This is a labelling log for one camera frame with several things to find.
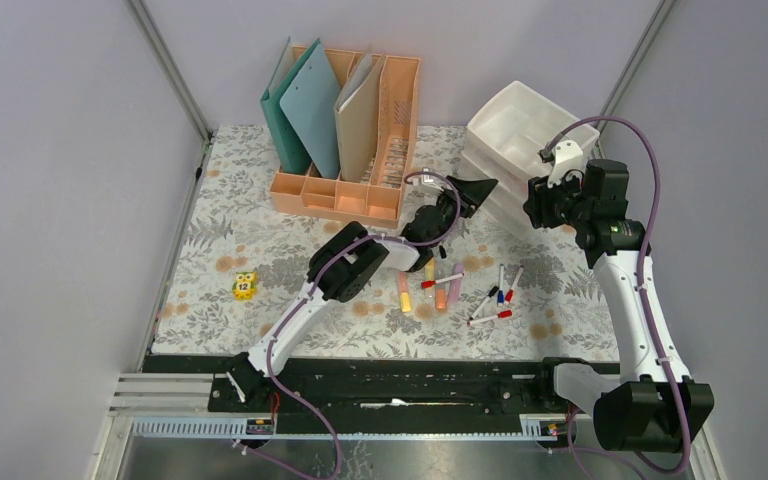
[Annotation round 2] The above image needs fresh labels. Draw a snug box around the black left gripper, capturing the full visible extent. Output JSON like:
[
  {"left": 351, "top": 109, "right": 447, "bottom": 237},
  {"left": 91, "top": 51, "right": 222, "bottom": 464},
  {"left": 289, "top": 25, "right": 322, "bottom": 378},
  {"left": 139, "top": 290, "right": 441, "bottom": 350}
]
[{"left": 428, "top": 177, "right": 495, "bottom": 248}]

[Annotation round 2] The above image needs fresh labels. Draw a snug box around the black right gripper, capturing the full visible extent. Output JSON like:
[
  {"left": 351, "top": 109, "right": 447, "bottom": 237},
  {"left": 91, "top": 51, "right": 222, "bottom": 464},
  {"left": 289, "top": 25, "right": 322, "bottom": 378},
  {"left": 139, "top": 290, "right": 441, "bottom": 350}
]
[{"left": 521, "top": 165, "right": 592, "bottom": 230}]

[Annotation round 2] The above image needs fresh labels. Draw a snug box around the white plastic drawer unit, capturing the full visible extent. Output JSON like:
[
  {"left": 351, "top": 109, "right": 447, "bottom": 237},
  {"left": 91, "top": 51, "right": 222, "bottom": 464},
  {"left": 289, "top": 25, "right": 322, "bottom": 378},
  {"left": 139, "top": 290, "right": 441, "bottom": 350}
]
[{"left": 457, "top": 81, "right": 578, "bottom": 237}]

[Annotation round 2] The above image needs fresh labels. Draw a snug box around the tan kraft folder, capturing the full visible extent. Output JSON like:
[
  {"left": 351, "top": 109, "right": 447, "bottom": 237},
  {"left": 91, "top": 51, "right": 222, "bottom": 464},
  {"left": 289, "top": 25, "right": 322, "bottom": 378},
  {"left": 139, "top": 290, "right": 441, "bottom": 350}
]
[{"left": 334, "top": 46, "right": 385, "bottom": 182}]

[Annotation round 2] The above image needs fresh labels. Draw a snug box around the light blue folder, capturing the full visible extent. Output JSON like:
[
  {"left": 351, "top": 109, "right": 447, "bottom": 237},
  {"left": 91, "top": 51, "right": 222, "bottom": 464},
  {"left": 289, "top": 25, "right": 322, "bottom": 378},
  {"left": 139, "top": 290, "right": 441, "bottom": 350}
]
[{"left": 279, "top": 39, "right": 340, "bottom": 179}]

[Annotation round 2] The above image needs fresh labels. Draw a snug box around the green folder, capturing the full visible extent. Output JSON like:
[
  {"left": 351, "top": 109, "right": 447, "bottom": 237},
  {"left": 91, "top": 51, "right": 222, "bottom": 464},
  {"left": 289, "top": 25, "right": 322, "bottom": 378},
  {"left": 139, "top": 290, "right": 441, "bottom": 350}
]
[{"left": 260, "top": 37, "right": 321, "bottom": 175}]

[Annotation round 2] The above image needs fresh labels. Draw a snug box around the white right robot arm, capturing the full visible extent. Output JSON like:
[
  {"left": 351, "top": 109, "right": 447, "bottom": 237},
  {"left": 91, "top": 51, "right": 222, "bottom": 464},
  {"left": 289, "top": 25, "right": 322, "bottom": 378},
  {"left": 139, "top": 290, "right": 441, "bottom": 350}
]
[{"left": 523, "top": 159, "right": 715, "bottom": 453}]

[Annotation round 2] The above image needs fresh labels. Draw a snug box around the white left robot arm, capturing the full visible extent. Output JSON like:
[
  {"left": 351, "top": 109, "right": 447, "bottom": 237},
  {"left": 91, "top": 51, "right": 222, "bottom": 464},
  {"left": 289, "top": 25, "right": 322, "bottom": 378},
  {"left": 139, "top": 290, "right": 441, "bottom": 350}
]
[{"left": 225, "top": 171, "right": 499, "bottom": 411}]

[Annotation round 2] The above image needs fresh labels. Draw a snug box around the black cap marker right group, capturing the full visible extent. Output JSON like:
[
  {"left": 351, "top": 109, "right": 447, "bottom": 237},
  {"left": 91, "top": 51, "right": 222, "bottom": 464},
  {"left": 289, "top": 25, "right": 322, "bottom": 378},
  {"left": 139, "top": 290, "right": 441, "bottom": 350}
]
[{"left": 468, "top": 286, "right": 499, "bottom": 321}]

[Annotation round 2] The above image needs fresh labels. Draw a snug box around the red cap marker upper right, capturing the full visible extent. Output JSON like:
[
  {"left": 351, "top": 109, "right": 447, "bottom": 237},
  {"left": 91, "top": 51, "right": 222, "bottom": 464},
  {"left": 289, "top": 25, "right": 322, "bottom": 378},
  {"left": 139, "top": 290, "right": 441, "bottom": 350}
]
[{"left": 504, "top": 265, "right": 524, "bottom": 305}]

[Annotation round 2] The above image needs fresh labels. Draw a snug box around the floral table cloth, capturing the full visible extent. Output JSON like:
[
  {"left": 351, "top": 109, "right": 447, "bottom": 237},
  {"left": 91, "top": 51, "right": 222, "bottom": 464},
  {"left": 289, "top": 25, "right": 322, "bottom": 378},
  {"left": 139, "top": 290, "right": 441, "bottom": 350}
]
[{"left": 150, "top": 126, "right": 618, "bottom": 362}]

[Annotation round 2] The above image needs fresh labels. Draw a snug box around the orange plastic file organizer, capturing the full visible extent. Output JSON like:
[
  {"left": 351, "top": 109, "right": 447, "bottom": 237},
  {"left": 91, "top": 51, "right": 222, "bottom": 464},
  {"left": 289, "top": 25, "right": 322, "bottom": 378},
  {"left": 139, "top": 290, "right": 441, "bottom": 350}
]
[{"left": 269, "top": 45, "right": 421, "bottom": 228}]

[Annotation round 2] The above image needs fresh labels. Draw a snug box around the blue cap marker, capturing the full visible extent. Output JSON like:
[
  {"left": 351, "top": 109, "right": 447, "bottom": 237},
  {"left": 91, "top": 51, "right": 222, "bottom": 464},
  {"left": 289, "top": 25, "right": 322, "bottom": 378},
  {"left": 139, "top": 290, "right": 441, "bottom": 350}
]
[{"left": 496, "top": 264, "right": 506, "bottom": 305}]

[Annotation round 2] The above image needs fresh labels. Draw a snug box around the red cap marker on highlighters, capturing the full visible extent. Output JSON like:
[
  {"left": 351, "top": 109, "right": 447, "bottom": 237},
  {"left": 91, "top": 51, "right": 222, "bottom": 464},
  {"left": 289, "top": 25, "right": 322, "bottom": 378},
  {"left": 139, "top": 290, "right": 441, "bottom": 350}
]
[{"left": 421, "top": 272, "right": 464, "bottom": 289}]

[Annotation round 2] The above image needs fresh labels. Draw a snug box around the red cap marker lowest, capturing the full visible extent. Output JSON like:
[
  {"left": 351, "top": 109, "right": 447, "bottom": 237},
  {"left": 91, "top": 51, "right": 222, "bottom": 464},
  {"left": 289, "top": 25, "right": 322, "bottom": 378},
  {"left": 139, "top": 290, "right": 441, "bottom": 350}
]
[{"left": 466, "top": 310, "right": 513, "bottom": 326}]

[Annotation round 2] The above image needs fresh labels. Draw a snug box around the yellow owl eraser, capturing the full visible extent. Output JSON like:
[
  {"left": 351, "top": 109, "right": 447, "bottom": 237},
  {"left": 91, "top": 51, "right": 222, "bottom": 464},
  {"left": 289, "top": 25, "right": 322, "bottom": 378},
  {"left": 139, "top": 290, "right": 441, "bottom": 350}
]
[{"left": 231, "top": 271, "right": 258, "bottom": 301}]

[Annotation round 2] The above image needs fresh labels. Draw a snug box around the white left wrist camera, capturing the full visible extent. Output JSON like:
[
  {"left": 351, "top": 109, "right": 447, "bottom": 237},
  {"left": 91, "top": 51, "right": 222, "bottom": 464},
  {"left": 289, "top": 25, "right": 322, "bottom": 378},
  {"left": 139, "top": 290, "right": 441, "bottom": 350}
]
[{"left": 410, "top": 168, "right": 447, "bottom": 194}]

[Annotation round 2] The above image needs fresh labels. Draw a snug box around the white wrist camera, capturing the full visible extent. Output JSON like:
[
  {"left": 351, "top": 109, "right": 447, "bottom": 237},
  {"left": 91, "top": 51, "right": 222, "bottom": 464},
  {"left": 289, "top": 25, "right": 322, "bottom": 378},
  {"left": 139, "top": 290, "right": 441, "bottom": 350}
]
[
  {"left": 410, "top": 168, "right": 447, "bottom": 194},
  {"left": 538, "top": 140, "right": 585, "bottom": 188}
]

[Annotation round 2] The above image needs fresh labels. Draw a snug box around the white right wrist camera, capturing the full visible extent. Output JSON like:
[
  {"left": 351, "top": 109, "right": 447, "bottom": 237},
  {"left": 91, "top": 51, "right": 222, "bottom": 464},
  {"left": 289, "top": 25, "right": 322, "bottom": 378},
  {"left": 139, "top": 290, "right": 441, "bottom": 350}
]
[{"left": 538, "top": 140, "right": 585, "bottom": 188}]

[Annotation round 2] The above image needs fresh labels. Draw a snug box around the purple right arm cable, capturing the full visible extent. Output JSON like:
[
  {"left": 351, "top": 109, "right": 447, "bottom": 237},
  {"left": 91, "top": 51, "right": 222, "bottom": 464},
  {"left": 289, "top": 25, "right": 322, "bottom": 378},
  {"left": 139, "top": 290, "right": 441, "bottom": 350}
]
[{"left": 539, "top": 115, "right": 693, "bottom": 480}]

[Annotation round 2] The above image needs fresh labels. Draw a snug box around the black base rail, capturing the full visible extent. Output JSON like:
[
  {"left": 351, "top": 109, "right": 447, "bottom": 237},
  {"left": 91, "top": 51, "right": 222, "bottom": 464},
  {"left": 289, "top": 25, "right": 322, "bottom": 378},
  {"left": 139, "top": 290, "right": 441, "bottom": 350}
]
[{"left": 143, "top": 354, "right": 570, "bottom": 436}]

